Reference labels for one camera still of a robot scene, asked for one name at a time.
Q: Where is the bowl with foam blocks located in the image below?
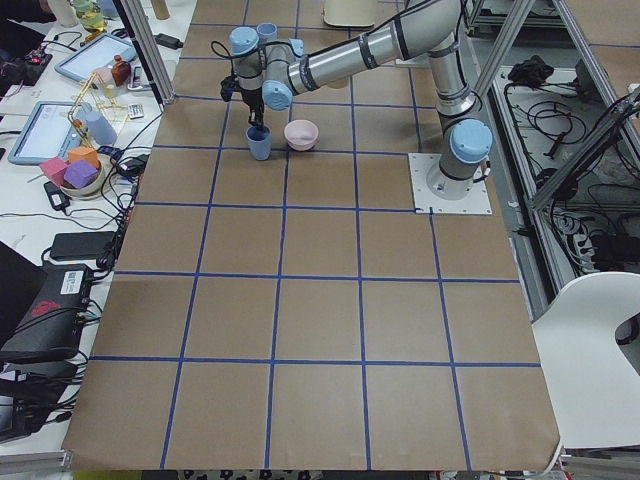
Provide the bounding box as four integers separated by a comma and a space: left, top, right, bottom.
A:
40, 146, 106, 200

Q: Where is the pale blue cup on desk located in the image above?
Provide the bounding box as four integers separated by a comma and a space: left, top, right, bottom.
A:
86, 111, 117, 146

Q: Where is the cream tray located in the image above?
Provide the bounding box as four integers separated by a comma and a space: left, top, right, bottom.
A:
323, 0, 378, 27

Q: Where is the brown glass bottle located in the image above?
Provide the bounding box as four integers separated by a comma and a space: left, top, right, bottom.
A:
111, 55, 132, 87

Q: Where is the black power adapter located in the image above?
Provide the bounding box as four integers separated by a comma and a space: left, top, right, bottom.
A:
154, 33, 184, 50

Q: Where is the pink bowl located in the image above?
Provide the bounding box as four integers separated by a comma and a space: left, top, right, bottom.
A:
284, 119, 319, 151

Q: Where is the light blue cup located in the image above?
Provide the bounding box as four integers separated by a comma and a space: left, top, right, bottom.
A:
256, 22, 278, 44

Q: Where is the blue framed tablet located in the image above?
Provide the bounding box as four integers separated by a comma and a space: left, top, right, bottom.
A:
54, 33, 137, 81
8, 101, 91, 165

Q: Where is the aluminium frame strut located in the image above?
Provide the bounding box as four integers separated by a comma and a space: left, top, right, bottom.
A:
529, 87, 639, 211

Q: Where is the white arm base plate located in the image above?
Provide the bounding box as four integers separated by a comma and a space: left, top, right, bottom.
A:
408, 153, 492, 215

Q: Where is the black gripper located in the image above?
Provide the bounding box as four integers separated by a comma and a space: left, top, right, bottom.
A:
220, 74, 264, 131

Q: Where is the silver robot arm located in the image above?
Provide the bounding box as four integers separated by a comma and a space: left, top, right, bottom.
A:
220, 1, 492, 182

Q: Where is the aluminium frame post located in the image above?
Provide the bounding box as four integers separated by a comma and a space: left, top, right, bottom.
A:
115, 0, 175, 106

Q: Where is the darker blue cup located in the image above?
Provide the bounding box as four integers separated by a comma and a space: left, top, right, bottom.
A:
246, 126, 272, 161

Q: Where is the white chair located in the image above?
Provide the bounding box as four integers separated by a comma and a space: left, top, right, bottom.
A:
533, 272, 639, 449

